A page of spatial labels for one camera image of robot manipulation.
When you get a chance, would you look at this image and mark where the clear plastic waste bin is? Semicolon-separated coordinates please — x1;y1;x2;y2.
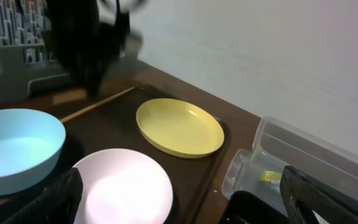
221;117;358;218

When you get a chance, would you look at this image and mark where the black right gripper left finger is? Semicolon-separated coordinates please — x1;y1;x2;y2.
4;168;83;224

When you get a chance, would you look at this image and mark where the black food waste tray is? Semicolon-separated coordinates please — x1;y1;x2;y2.
219;190;289;224

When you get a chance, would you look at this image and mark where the yellow plastic plate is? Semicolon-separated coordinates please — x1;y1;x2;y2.
135;98;225;159

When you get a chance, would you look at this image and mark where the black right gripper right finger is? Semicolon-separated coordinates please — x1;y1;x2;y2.
280;166;358;224

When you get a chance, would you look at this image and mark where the light blue plastic bowl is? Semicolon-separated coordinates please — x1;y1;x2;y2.
0;108;66;196

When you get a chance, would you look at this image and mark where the dark brown serving tray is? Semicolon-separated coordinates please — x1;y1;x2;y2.
0;85;230;223

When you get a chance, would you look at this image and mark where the green snack wrapper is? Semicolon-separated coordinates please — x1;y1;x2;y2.
259;170;282;184

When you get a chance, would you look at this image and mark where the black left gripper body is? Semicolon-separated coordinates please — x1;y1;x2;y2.
43;0;144;98

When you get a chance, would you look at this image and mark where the right wooden chopstick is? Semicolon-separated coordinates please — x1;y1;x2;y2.
60;86;135;123

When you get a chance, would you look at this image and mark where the grey plastic dishwasher rack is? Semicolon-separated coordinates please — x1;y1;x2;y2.
0;0;141;108

